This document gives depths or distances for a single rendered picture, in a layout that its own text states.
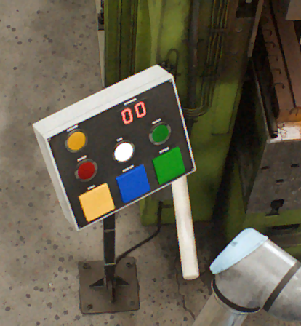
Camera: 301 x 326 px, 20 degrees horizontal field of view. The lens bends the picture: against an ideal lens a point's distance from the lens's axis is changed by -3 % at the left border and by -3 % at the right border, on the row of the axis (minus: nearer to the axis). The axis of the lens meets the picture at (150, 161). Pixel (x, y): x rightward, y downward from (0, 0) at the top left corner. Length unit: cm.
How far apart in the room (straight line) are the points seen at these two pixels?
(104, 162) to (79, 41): 160
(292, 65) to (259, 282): 89
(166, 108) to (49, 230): 121
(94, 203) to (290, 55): 70
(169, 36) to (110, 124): 31
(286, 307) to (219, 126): 108
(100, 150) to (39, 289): 114
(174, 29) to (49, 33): 151
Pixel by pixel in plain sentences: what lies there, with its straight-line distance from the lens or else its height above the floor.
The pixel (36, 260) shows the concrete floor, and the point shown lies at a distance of 315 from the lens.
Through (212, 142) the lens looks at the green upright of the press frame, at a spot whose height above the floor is 58.
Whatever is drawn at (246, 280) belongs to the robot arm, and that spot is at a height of 137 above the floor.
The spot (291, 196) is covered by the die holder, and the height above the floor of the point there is 57.
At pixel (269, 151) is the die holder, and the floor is 86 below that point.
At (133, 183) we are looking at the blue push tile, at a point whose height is 102.
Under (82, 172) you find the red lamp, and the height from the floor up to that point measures 109.
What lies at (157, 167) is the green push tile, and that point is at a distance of 214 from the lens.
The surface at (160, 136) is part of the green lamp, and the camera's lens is 211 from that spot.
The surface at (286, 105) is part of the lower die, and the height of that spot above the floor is 98.
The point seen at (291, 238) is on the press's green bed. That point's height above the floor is 16.
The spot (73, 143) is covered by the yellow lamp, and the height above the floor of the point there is 116.
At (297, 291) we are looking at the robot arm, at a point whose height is 139.
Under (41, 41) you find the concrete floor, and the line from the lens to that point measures 363.
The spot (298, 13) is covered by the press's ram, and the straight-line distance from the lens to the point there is 198.
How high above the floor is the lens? 290
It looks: 61 degrees down
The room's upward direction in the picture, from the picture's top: 5 degrees clockwise
